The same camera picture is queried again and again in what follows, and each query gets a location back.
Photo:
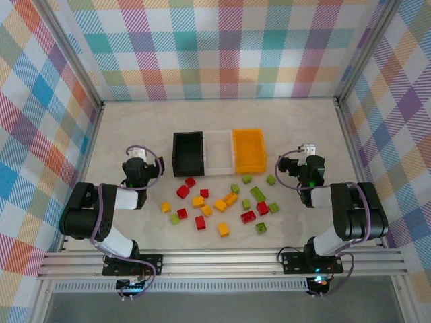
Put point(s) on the aluminium frame post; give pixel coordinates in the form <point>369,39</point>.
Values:
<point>365,50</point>
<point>74,50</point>

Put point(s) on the long yellow lego brick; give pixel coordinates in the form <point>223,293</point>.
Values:
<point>230,198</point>

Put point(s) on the aluminium frame leg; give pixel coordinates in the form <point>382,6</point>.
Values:
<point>43,303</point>
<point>402,303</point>

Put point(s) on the wide aluminium mounting rail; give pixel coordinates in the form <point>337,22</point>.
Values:
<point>219,264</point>

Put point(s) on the long green lego brick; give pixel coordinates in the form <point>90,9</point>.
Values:
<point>257,193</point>

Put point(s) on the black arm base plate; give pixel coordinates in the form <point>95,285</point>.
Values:
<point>293,262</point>
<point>151,264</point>

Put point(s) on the small controller board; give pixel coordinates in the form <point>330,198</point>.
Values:
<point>131,285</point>
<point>319,282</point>

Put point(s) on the aluminium side rail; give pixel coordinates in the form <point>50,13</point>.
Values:
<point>353,144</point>

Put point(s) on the long red lego brick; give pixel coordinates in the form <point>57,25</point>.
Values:
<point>248,217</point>

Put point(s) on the black plastic bin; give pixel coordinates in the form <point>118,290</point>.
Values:
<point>188,154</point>

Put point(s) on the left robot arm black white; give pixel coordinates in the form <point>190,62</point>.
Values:
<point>81,218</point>

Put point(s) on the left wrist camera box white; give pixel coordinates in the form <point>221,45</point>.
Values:
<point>137,154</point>

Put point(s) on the white plastic bin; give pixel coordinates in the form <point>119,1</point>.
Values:
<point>219,170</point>

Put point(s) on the yellow-orange plastic bin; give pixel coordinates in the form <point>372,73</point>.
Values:
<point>250,151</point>

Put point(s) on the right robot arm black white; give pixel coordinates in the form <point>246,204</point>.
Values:
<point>363,218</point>

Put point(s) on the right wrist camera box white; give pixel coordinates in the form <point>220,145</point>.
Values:
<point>308,149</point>

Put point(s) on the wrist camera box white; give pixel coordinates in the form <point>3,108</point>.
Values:
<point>137,154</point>
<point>308,149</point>

